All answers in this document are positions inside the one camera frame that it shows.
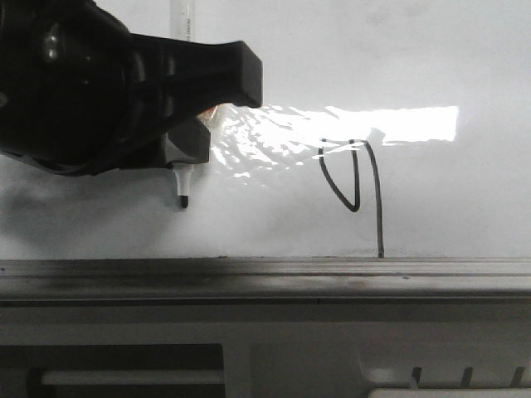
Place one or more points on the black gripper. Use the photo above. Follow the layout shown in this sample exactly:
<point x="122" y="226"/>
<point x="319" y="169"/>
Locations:
<point x="80" y="93"/>

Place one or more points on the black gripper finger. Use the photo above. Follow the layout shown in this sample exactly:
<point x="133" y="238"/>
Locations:
<point x="206" y="76"/>
<point x="188" y="143"/>

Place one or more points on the red magnet taped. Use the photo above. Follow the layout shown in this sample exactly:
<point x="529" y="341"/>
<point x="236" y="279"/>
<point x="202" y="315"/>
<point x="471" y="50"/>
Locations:
<point x="209" y="116"/>

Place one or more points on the white whiteboard marker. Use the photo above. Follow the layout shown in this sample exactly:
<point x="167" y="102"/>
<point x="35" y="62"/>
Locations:
<point x="183" y="186"/>

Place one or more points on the white whiteboard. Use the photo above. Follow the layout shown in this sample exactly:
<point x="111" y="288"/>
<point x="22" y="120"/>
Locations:
<point x="419" y="110"/>

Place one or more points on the grey metal whiteboard tray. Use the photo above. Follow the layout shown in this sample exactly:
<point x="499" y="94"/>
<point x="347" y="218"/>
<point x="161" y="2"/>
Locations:
<point x="262" y="278"/>

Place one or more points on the grey plastic unit below board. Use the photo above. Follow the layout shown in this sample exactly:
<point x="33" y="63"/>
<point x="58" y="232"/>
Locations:
<point x="451" y="349"/>

